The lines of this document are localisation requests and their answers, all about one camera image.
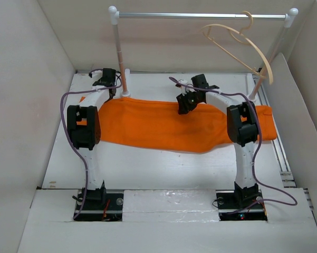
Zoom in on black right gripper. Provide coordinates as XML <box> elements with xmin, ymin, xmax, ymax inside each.
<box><xmin>176</xmin><ymin>89</ymin><xmax>202</xmax><ymax>114</ymax></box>

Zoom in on orange trousers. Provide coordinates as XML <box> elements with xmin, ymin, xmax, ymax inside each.
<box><xmin>79</xmin><ymin>96</ymin><xmax>277</xmax><ymax>154</ymax></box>

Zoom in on beige plastic hanger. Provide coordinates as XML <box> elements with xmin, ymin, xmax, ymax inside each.
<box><xmin>200</xmin><ymin>11</ymin><xmax>274</xmax><ymax>84</ymax></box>

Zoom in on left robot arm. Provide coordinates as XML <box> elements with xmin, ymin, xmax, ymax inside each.
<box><xmin>66</xmin><ymin>68</ymin><xmax>117</xmax><ymax>209</ymax></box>

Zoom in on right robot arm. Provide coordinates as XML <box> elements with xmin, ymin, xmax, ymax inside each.
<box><xmin>169</xmin><ymin>74</ymin><xmax>261</xmax><ymax>209</ymax></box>

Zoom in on white clothes rack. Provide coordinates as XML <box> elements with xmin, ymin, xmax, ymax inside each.
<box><xmin>108</xmin><ymin>6</ymin><xmax>299</xmax><ymax>100</ymax></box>

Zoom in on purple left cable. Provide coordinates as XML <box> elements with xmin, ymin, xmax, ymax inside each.
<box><xmin>60</xmin><ymin>69</ymin><xmax>123</xmax><ymax>219</ymax></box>

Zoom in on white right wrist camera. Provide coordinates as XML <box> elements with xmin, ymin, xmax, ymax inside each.
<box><xmin>176</xmin><ymin>79</ymin><xmax>194</xmax><ymax>95</ymax></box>

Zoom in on aluminium rail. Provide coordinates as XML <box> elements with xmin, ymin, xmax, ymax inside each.
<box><xmin>258</xmin><ymin>79</ymin><xmax>296</xmax><ymax>188</ymax></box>

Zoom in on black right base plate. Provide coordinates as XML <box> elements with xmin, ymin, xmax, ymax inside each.
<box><xmin>212</xmin><ymin>190</ymin><xmax>267</xmax><ymax>221</ymax></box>

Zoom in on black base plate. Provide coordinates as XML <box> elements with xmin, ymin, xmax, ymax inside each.
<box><xmin>212</xmin><ymin>190</ymin><xmax>267</xmax><ymax>221</ymax></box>
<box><xmin>73</xmin><ymin>192</ymin><xmax>124</xmax><ymax>222</ymax></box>

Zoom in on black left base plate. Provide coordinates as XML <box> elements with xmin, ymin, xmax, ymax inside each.
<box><xmin>73</xmin><ymin>192</ymin><xmax>124</xmax><ymax>222</ymax></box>

